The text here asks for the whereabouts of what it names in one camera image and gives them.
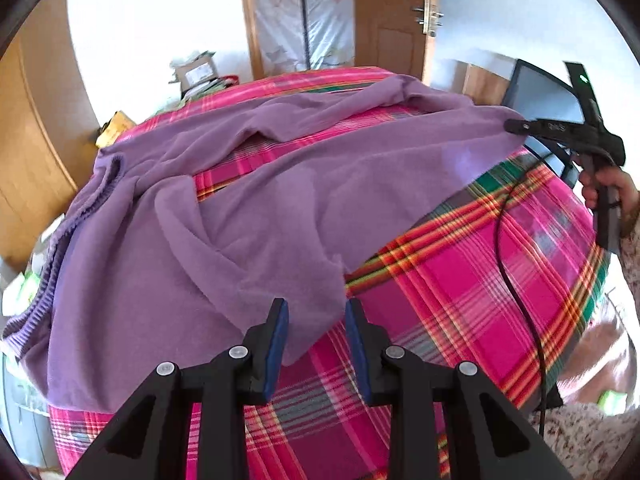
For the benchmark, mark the cardboard box with label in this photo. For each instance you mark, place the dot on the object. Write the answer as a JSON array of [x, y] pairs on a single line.
[[198, 70]]

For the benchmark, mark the metal door handle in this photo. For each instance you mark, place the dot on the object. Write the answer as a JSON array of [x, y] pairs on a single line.
[[428, 17]]

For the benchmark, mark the yellow packet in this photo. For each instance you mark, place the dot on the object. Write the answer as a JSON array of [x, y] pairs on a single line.
[[113, 129]]

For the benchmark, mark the pink plaid table cloth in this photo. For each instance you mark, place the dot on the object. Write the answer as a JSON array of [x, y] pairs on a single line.
[[437, 286]]

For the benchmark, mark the purple fleece garment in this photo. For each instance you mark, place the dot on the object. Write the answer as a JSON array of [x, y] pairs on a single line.
[[184, 236]]

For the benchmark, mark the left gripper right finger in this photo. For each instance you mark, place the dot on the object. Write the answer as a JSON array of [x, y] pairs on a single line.
[[367, 343]]

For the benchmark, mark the wooden door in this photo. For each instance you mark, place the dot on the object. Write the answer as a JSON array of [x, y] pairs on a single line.
[[388, 36]]

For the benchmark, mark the floral sleeve right forearm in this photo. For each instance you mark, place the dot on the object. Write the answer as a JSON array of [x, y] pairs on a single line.
[[588, 442]]

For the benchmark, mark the black office chair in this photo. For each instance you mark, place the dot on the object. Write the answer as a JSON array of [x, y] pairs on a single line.
[[535, 93]]

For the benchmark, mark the wooden wardrobe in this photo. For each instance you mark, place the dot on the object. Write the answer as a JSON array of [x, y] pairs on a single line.
[[47, 130]]

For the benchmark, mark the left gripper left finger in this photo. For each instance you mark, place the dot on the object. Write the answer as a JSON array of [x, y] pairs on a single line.
[[265, 344]]

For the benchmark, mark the person's right hand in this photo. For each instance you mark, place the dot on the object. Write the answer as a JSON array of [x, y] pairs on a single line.
[[624, 185]]

